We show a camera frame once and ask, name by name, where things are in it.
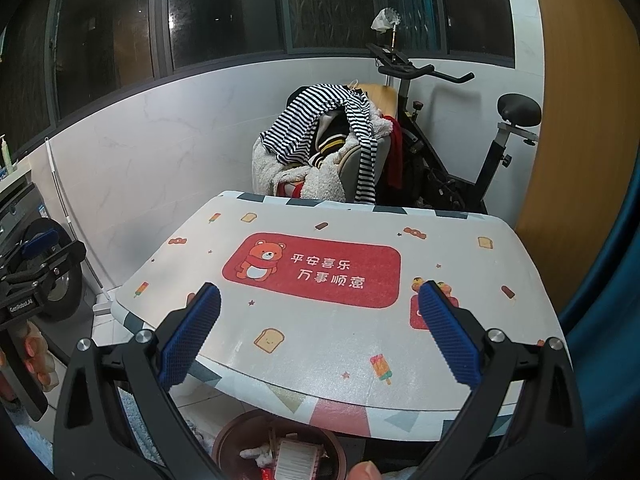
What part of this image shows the black garment with yellow stripes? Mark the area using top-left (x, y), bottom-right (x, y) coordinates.
top-left (307, 120), bottom-right (361, 166)

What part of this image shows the person's right hand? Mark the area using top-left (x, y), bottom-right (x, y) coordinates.
top-left (348, 461), bottom-right (383, 480)

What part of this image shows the black and white striped shirt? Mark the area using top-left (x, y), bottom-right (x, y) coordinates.
top-left (259, 85), bottom-right (381, 206)

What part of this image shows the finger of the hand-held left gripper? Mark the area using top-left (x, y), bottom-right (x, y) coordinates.
top-left (0, 229), bottom-right (62, 273)
top-left (10, 240), bottom-right (88, 306)

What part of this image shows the washing machine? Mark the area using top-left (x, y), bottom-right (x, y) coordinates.
top-left (0, 160), bottom-right (88, 356)

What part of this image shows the grey chair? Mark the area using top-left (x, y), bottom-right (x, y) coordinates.
top-left (315, 110), bottom-right (363, 203)

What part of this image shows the tan wooden board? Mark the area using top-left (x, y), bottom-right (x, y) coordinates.
top-left (357, 82), bottom-right (401, 118)

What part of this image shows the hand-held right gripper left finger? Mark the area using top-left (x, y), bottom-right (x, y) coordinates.
top-left (52, 282), bottom-right (222, 480)

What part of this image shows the brown round bin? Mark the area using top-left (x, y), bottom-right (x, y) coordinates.
top-left (212, 407), bottom-right (351, 480)

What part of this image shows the light blue rug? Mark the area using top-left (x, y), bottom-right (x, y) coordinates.
top-left (15, 385), bottom-right (166, 480)

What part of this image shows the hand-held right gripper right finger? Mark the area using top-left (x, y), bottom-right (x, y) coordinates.
top-left (419, 281), bottom-right (588, 480)

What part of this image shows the white mop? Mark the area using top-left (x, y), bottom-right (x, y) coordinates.
top-left (44, 139), bottom-right (121, 317)

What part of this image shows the black exercise bike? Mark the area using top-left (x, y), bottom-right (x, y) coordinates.
top-left (365, 42), bottom-right (543, 213)

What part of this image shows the person's left hand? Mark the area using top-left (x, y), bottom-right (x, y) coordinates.
top-left (20, 321), bottom-right (60, 393)

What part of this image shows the white ribbed packet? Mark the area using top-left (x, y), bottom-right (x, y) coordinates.
top-left (274, 437), bottom-right (321, 480)

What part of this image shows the wooden door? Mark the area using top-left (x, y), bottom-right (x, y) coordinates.
top-left (515, 0), bottom-right (640, 301)

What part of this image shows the white cloth on bike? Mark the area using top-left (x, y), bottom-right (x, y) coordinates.
top-left (370, 6), bottom-right (402, 33)

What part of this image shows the cream fleece coat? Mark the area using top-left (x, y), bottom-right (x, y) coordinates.
top-left (251, 115), bottom-right (396, 203)

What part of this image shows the red scarf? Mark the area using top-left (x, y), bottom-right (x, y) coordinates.
top-left (385, 120), bottom-right (406, 191)

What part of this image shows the blue curtain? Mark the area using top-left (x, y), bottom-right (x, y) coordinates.
top-left (557, 150), bottom-right (640, 480)

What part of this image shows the dark window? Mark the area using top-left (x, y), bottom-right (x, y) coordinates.
top-left (0, 0), bottom-right (516, 161)

